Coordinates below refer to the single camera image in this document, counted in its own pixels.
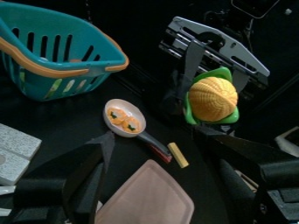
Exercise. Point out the white toy rice cooker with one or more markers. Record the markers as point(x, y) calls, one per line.
point(287, 143)

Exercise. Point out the red toy stick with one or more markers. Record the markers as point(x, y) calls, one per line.
point(162, 154)

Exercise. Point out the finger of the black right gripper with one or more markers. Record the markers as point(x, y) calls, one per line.
point(241, 80)
point(193, 64)

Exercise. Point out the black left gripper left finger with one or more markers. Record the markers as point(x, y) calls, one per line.
point(51, 189)

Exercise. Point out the white knife block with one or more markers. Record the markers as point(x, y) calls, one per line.
point(15, 151)

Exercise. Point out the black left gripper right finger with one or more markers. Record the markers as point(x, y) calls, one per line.
point(265, 180)

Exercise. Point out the orange toy food slice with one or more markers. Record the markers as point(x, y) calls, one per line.
point(131, 124)
point(117, 115)

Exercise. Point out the white toy frying pan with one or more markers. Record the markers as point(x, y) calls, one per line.
point(117, 129)

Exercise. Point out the yellow green toy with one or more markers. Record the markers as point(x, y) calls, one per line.
point(218, 73)

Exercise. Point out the yellow toy stick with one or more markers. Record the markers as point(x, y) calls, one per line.
point(178, 155)

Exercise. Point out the pink plastic tray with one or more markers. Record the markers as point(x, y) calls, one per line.
point(151, 198)

